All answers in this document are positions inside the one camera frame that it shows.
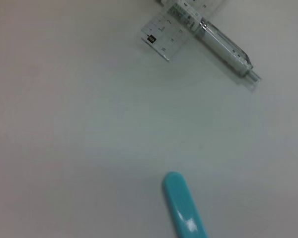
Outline transparent plastic ruler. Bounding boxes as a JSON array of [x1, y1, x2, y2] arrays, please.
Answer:
[[141, 0, 226, 62]]

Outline blue scissors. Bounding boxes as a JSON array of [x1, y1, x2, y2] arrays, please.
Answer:
[[161, 171, 209, 238]]

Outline grey white pen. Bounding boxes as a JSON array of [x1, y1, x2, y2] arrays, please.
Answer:
[[158, 0, 262, 91]]

